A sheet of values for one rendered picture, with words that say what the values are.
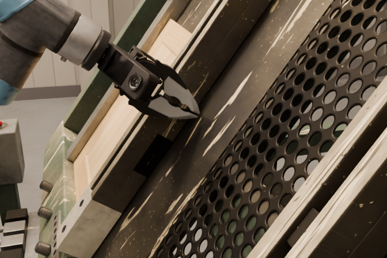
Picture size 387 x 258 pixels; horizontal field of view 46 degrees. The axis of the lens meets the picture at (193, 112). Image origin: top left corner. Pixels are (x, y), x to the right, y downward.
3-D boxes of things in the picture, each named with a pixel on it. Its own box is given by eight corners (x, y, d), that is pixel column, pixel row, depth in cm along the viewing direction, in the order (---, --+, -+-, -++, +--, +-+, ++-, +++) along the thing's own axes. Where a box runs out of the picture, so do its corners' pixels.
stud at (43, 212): (48, 216, 111) (36, 211, 110) (53, 208, 111) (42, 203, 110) (48, 222, 109) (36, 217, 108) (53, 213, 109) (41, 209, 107)
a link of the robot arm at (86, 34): (81, 16, 68) (53, 61, 69) (107, 33, 70) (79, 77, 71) (81, 10, 75) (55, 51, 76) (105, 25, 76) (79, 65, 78)
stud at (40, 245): (46, 251, 99) (33, 247, 98) (52, 243, 98) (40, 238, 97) (46, 259, 96) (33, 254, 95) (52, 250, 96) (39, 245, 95)
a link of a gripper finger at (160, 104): (192, 106, 84) (151, 80, 81) (200, 117, 79) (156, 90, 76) (182, 120, 85) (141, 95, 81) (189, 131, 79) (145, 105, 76)
